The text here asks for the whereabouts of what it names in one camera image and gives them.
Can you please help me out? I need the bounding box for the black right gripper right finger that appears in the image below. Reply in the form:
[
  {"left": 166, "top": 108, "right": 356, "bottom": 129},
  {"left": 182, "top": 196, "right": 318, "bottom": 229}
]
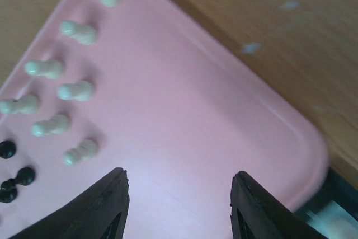
[{"left": 230, "top": 171, "right": 325, "bottom": 239}]

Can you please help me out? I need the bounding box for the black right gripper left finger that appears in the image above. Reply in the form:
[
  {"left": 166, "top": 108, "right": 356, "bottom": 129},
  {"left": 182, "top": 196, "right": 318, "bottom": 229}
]
[{"left": 12, "top": 167, "right": 130, "bottom": 239}]

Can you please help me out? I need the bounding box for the black chess piece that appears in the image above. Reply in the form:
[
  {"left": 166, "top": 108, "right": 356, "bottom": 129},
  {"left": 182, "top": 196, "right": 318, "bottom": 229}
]
[
  {"left": 1, "top": 166, "right": 36, "bottom": 203},
  {"left": 0, "top": 140, "right": 17, "bottom": 159}
]

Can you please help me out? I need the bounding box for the pink plastic tray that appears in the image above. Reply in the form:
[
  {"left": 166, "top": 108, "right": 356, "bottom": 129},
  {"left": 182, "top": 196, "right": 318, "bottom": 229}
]
[{"left": 1, "top": 0, "right": 328, "bottom": 238}]

